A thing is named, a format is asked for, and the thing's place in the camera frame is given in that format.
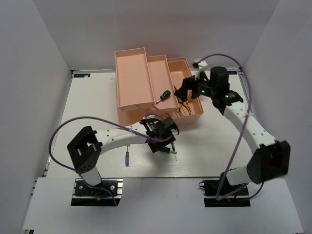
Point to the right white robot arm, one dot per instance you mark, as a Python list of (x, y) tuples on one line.
[(270, 157)]

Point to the blue handled long screwdriver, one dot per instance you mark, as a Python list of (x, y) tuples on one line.
[(127, 157)]

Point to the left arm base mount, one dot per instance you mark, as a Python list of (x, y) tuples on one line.
[(89, 197)]

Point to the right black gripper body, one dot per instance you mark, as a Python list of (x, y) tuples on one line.
[(201, 87)]

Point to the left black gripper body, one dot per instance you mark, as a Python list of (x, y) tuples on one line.
[(161, 144)]

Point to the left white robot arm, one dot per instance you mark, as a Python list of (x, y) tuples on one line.
[(86, 147)]

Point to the green stubby screwdriver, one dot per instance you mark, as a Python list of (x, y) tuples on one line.
[(168, 150), (166, 94)]

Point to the pink plastic toolbox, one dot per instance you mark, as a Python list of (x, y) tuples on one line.
[(141, 79)]

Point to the yellow needle nose pliers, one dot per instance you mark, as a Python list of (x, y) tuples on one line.
[(180, 106)]

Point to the thin green precision screwdriver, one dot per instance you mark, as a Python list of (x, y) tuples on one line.
[(174, 150)]

